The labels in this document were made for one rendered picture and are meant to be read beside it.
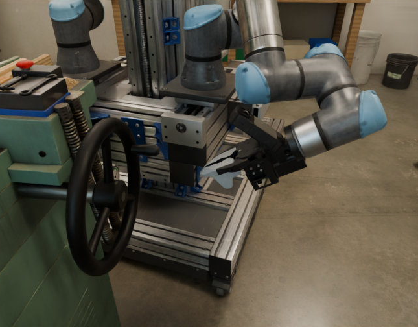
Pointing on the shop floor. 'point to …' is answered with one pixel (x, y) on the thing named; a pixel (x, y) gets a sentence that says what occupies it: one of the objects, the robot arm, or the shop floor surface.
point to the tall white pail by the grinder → (364, 55)
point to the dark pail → (399, 70)
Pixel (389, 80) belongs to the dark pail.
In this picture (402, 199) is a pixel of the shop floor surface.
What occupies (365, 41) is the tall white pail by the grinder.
